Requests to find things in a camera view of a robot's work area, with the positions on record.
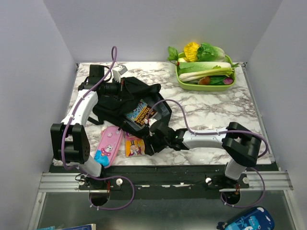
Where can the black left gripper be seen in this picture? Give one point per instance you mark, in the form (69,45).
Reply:
(118,94)

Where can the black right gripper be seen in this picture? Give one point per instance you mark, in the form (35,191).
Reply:
(148,139)

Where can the Roald Dahl Charlie book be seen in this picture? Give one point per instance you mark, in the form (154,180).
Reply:
(134,146)

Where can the dark blue treehouse book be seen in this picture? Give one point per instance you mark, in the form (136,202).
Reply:
(138,115)

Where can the pink cartoon pencil case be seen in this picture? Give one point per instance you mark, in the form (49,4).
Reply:
(108,146)

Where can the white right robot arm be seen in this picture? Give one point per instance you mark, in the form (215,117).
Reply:
(241,144)

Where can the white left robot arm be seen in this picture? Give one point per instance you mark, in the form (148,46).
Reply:
(69,140)

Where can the green plastic vegetable tray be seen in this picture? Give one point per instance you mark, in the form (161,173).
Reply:
(216,83)

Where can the white-stemmed cabbage stalk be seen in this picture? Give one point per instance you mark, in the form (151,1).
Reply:
(185,77)

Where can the green leafy sprig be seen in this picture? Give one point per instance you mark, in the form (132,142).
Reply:
(172,55)

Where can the purple vegetable toy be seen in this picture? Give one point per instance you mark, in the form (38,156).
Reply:
(228,81)

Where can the yellow fabric flower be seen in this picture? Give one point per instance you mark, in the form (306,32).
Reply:
(190,51)

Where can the green lettuce leaf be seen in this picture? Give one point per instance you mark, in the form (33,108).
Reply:
(206,52)

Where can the blue shark pencil case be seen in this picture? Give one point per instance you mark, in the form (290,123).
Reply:
(256,218)

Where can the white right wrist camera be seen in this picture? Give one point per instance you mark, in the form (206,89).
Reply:
(151,121)

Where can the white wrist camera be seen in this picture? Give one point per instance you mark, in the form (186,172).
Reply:
(118,71)
(151,121)

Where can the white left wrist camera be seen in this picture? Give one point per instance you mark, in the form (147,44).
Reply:
(118,71)

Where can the aluminium mounting rail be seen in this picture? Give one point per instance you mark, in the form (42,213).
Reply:
(249,181)

